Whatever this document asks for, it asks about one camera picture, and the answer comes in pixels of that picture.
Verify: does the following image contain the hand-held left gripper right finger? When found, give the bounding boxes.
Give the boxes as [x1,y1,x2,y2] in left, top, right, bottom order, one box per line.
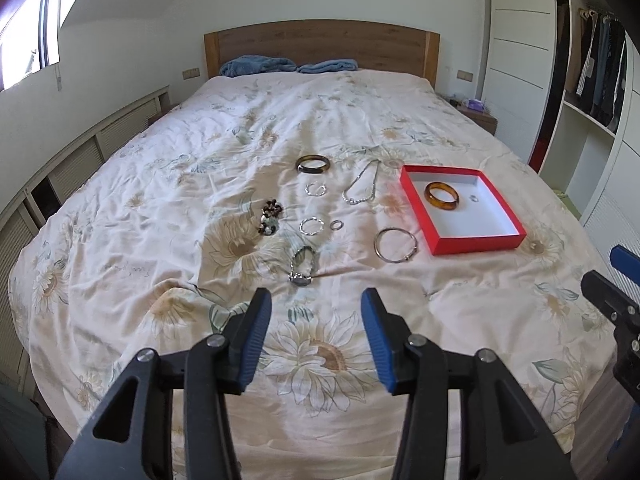
[361,287,581,480]

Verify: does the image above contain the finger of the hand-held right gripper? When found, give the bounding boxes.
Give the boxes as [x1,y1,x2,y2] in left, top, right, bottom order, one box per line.
[609,244,640,283]
[580,270,640,348]

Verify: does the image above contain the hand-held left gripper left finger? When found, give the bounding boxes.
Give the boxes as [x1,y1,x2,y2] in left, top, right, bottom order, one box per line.
[54,287,273,480]

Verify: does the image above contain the silver wrist watch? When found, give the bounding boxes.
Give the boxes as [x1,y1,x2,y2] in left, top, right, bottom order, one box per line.
[289,246,318,288]

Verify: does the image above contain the large silver bangle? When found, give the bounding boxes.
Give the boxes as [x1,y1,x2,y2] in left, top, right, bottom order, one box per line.
[374,227,419,263]

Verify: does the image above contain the dark beaded bracelet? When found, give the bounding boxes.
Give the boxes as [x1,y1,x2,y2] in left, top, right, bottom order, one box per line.
[257,200,286,236]

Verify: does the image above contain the red jewelry box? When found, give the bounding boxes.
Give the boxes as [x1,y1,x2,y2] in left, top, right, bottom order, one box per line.
[399,164,527,256]

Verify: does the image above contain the silver pearl necklace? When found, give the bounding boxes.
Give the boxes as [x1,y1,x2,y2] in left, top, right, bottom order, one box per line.
[342,159,383,206]

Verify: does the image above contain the dark brown bangle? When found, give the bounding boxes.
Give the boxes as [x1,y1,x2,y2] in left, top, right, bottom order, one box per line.
[295,155,332,175]

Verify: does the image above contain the green floor mat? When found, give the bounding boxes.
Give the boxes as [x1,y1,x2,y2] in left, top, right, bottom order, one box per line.
[552,190,583,221]

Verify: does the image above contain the red bag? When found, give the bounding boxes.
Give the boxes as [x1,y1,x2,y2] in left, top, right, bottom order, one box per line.
[530,132,551,173]

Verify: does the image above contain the amber bangle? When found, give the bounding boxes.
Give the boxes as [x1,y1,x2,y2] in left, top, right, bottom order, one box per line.
[425,181,460,211]

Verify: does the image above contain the row of hanging clothes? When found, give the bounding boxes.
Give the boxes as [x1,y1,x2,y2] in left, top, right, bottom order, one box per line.
[575,7,628,133]

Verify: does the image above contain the wooden nightstand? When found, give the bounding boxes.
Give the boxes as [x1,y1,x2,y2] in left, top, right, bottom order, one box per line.
[452,97,498,136]

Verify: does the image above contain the floral bedspread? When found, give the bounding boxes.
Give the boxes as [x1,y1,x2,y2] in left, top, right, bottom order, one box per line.
[7,71,618,480]

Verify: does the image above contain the white wardrobe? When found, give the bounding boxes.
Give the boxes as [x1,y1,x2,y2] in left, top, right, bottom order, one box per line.
[487,0,640,271]

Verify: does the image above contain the blue folded blanket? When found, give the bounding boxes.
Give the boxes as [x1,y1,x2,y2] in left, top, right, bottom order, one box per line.
[220,54,298,78]
[298,59,359,75]

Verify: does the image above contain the wooden headboard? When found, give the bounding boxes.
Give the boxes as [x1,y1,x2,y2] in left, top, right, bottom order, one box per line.
[203,20,441,96]

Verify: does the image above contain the window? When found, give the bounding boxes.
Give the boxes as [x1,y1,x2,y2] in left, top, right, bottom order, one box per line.
[0,0,68,92]

